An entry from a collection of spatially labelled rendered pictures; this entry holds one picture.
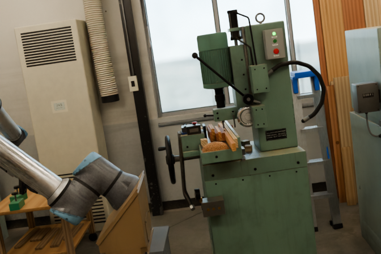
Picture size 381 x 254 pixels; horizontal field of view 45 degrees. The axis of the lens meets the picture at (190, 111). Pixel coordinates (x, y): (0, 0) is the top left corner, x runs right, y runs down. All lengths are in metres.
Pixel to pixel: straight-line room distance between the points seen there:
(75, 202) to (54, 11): 2.40
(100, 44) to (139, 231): 2.16
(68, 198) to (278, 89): 1.27
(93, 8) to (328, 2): 1.93
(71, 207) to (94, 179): 0.16
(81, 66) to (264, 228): 2.04
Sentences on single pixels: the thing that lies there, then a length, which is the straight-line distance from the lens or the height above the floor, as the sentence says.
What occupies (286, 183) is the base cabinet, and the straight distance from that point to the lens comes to 2.66.
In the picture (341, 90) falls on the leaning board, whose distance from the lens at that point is 3.93.
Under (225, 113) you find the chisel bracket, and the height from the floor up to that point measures 1.04.
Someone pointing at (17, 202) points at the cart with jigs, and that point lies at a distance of 3.43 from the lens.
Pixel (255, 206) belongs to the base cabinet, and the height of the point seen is 0.53.
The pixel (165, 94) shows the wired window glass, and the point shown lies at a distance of 4.18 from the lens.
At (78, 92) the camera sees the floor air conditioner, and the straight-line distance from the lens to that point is 3.93.
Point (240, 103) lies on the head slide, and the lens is 2.67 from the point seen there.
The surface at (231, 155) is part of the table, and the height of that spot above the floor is 0.87.
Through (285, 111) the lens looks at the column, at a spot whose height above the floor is 1.01.
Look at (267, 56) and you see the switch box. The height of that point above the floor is 1.34.
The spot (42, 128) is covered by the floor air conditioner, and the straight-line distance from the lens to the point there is 4.07.
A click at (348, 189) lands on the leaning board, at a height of 0.14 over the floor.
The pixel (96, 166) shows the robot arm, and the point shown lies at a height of 0.96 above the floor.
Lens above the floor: 1.45
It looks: 8 degrees down
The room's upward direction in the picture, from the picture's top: 8 degrees counter-clockwise
